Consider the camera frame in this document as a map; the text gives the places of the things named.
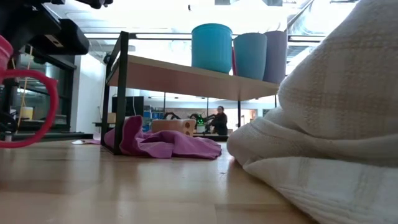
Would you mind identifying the red ring object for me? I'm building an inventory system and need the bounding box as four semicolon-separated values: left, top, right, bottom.
0;34;60;149

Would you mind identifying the magenta plastic cup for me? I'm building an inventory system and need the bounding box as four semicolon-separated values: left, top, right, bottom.
231;46;238;76

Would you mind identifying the teal plastic cup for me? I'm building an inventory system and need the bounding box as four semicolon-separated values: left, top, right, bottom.
233;32;268;81

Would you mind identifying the black table frame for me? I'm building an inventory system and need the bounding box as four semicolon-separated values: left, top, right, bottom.
12;133;94;144

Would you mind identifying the black monitor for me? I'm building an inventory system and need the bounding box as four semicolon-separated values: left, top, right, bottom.
111;96;145;118

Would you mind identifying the person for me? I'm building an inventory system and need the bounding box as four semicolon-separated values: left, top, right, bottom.
210;105;229;136

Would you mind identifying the wooden shelf with black frame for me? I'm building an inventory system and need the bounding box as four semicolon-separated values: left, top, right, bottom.
99;30;280;156

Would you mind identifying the blue mug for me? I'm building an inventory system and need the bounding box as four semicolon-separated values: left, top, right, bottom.
191;23;233;75

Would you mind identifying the purple cloth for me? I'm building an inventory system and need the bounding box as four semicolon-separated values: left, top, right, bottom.
98;115;223;161

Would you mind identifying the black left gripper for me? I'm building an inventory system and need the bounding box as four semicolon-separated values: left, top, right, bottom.
0;0;90;56

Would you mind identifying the white checked towel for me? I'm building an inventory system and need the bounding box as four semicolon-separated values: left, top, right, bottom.
226;0;398;224

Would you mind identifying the black glass cabinet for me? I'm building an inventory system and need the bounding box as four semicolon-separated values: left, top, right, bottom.
0;46;77;133

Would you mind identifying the yellow container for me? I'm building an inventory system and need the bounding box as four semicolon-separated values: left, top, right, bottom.
19;106;34;121

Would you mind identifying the lavender plastic cup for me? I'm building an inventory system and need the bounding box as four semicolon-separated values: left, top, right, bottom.
262;30;289;84

